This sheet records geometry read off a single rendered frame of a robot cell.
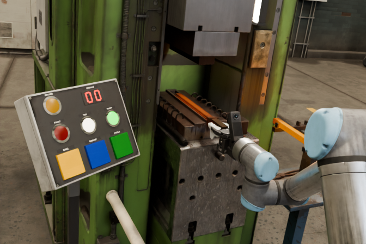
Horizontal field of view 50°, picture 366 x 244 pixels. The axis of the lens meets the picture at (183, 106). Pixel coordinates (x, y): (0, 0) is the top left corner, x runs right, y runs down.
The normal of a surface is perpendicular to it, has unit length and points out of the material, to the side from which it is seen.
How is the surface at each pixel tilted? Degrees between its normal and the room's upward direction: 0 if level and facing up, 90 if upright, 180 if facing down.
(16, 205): 0
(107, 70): 90
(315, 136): 84
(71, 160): 60
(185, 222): 90
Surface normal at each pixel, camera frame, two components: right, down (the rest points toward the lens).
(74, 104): 0.72, -0.22
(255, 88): 0.43, 0.34
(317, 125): -0.98, -0.16
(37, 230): 0.10, -0.94
